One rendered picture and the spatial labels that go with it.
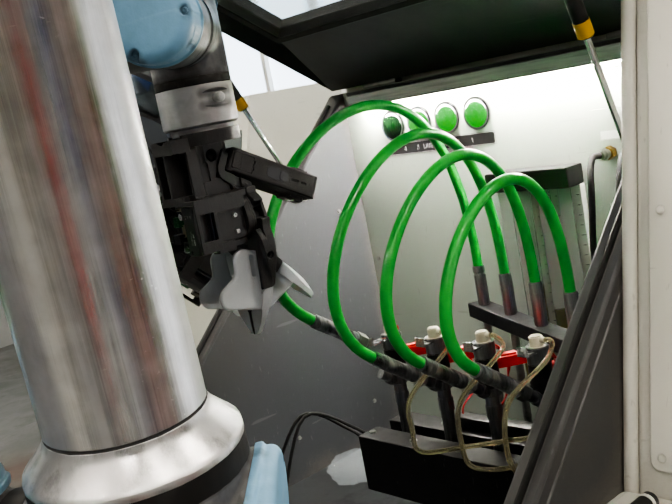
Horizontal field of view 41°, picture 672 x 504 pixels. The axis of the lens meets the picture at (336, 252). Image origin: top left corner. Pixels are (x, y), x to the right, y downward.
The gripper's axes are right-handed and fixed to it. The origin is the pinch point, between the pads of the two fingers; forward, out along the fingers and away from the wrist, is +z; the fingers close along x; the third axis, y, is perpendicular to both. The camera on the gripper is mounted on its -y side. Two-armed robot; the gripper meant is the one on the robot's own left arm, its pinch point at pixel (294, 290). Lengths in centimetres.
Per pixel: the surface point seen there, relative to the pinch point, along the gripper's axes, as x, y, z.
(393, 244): 15.5, -5.4, 3.0
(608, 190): 8.9, -33.7, 30.9
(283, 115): -259, -157, 37
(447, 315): 22.0, 0.9, 9.3
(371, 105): 0.4, -27.4, -2.3
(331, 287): 7.5, -0.1, 1.6
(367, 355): 5.0, 3.7, 10.3
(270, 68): -494, -308, 55
